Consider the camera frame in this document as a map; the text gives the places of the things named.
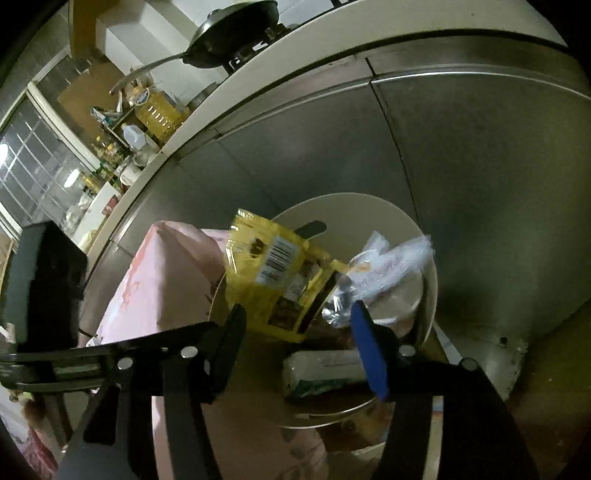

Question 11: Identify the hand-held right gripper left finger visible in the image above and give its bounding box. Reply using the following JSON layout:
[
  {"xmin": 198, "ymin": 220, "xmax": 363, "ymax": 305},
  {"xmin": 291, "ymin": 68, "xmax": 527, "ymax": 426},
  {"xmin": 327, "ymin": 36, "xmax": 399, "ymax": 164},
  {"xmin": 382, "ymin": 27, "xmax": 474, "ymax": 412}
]
[{"xmin": 55, "ymin": 304, "xmax": 247, "ymax": 480}]

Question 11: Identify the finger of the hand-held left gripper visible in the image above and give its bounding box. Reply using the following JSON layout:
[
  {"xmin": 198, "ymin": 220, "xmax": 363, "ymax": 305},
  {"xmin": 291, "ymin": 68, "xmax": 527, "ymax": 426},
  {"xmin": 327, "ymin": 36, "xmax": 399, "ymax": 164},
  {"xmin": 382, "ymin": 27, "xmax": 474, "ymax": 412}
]
[{"xmin": 0, "ymin": 347, "xmax": 112, "ymax": 394}]

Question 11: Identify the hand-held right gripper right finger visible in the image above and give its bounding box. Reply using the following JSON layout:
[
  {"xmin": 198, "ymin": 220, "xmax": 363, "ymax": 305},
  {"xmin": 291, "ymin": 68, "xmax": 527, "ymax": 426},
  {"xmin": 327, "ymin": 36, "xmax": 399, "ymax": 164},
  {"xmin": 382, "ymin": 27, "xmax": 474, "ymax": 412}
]
[{"xmin": 349, "ymin": 300, "xmax": 541, "ymax": 480}]

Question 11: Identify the blue tissue packet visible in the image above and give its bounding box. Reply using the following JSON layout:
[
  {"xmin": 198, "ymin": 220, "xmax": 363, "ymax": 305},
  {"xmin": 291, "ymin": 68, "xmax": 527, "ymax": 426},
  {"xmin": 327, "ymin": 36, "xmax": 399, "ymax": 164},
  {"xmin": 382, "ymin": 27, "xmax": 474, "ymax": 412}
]
[{"xmin": 281, "ymin": 349, "xmax": 377, "ymax": 400}]

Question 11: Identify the silver brown snack bag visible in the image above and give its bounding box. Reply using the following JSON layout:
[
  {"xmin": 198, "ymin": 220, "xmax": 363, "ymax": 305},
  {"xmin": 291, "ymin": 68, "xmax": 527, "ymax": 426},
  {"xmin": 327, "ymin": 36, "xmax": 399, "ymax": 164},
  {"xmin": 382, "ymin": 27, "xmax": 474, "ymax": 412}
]
[{"xmin": 321, "ymin": 272, "xmax": 370, "ymax": 352}]

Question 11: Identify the pink white paper cup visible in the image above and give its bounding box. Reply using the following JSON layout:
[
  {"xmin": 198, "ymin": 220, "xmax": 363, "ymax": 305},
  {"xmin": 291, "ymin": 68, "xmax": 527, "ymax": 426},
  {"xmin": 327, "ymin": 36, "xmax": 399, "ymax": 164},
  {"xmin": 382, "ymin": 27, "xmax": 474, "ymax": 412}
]
[{"xmin": 348, "ymin": 249, "xmax": 424, "ymax": 340}]

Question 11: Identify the yellow foil packet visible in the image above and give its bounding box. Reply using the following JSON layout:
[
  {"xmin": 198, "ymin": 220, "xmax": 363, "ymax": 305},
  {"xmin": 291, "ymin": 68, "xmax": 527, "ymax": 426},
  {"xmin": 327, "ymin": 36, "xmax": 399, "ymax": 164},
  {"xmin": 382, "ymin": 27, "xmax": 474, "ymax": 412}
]
[{"xmin": 224, "ymin": 209, "xmax": 349, "ymax": 343}]

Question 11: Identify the clear pink printed plastic bag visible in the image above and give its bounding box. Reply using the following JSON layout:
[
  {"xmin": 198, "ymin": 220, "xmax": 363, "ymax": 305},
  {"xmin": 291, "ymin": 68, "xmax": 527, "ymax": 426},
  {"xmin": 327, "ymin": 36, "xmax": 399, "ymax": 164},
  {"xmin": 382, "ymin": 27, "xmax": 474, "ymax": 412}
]
[{"xmin": 346, "ymin": 233, "xmax": 435, "ymax": 301}]

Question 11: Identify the white round bin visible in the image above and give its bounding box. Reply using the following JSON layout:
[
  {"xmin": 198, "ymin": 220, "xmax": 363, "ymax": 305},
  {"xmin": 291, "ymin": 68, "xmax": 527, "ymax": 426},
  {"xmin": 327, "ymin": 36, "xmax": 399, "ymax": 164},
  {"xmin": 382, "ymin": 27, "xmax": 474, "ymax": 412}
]
[{"xmin": 203, "ymin": 193, "xmax": 438, "ymax": 467}]

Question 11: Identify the pink printed blanket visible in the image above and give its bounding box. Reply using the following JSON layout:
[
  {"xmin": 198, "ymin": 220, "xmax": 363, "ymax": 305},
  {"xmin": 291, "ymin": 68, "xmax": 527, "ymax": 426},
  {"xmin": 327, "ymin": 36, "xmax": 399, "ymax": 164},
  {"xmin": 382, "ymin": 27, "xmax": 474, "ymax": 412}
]
[{"xmin": 95, "ymin": 220, "xmax": 333, "ymax": 480}]

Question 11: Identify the cluster of condiment bottles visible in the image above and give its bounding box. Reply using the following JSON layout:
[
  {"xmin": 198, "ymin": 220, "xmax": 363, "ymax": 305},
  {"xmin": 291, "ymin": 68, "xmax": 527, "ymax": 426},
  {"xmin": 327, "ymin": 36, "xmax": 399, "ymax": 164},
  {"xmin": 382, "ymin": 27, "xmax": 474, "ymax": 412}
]
[{"xmin": 81, "ymin": 134, "xmax": 125, "ymax": 195}]

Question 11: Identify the white plastic jug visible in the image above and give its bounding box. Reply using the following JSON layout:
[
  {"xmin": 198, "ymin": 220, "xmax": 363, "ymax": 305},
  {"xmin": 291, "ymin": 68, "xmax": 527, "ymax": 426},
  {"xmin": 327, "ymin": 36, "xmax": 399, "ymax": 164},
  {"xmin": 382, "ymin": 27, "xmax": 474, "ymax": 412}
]
[{"xmin": 122, "ymin": 124, "xmax": 148, "ymax": 151}]

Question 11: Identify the yellow cooking oil bottle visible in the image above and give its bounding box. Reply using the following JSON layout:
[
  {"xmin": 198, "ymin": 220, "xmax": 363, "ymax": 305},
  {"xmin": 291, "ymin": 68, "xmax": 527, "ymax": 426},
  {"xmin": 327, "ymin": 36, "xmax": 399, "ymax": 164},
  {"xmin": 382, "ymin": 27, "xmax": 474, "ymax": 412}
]
[{"xmin": 134, "ymin": 88, "xmax": 190, "ymax": 144}]

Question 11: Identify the gas stove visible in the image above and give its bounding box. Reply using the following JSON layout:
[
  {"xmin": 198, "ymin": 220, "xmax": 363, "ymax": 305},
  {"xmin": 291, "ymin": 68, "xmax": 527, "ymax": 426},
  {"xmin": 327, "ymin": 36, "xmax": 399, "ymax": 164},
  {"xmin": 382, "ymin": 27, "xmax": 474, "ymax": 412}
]
[{"xmin": 224, "ymin": 0, "xmax": 352, "ymax": 75}]

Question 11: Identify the dark steel wok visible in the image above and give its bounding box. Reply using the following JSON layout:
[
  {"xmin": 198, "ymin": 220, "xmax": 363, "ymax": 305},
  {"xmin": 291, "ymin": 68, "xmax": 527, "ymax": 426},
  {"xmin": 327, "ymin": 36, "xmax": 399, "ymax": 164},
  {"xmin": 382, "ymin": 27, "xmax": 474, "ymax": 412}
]
[{"xmin": 110, "ymin": 0, "xmax": 280, "ymax": 95}]

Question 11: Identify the window with grid frame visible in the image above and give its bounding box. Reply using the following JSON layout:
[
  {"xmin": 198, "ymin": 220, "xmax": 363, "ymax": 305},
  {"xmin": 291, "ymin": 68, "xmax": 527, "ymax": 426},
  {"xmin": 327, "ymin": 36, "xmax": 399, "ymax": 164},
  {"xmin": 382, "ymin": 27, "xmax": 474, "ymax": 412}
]
[{"xmin": 0, "ymin": 88, "xmax": 100, "ymax": 232}]

